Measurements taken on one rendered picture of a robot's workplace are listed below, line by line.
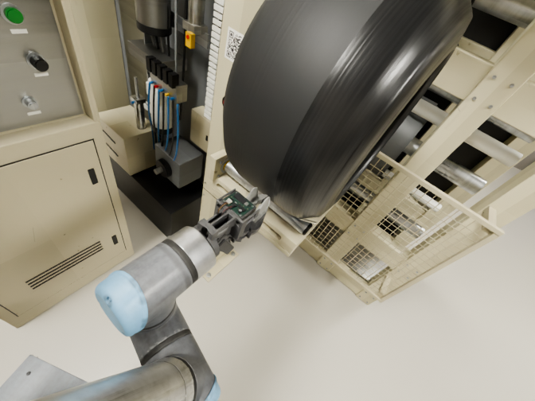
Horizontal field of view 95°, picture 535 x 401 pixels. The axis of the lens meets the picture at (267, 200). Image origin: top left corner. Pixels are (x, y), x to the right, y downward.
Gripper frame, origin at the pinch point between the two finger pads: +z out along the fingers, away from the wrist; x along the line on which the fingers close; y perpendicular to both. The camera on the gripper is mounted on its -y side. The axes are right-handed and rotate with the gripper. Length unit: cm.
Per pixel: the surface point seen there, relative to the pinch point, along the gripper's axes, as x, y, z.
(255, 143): 5.0, 15.3, -3.4
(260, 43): 11.3, 30.5, -0.3
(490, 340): -149, -102, 121
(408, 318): -93, -102, 89
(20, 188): 60, -27, -34
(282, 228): -5.1, -15.6, 9.4
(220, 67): 36.4, 13.0, 18.0
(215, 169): 22.9, -11.2, 7.0
